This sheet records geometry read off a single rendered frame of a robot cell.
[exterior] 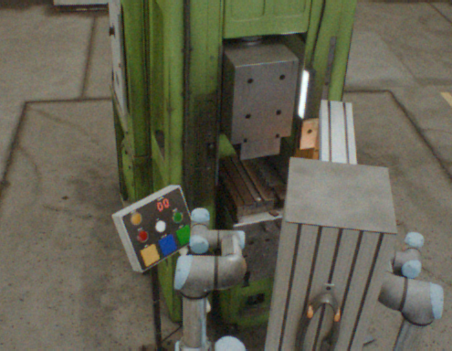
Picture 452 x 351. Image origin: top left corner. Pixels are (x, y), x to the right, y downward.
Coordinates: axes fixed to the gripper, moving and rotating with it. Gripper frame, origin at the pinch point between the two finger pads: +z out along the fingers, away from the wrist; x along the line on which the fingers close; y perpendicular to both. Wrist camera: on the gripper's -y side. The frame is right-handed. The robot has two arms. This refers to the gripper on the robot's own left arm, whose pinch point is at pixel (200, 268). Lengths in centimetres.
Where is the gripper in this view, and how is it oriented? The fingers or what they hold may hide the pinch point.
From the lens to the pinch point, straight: 267.5
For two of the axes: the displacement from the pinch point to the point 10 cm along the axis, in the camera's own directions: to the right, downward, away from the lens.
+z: -0.3, 8.0, 6.0
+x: 9.9, 1.1, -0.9
